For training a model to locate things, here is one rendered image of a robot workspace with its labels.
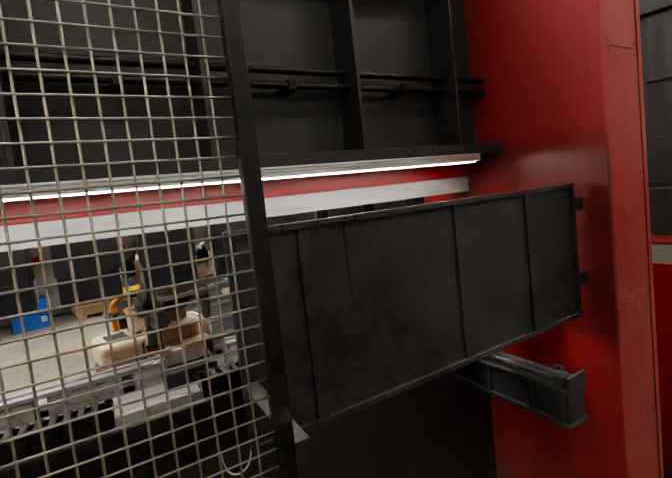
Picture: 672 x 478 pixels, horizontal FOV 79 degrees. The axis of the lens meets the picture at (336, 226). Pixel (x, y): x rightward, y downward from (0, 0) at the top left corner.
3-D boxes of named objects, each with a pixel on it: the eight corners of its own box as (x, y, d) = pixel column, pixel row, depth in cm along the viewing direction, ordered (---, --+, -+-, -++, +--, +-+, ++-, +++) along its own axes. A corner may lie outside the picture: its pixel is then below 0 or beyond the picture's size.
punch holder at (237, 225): (256, 266, 138) (249, 218, 136) (264, 269, 130) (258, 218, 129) (211, 275, 130) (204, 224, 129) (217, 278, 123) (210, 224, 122)
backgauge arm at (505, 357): (421, 350, 160) (418, 316, 159) (589, 419, 105) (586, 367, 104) (406, 356, 156) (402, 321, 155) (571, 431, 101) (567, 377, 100)
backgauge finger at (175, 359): (198, 346, 121) (196, 329, 121) (219, 375, 99) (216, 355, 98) (155, 357, 115) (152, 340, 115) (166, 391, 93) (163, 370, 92)
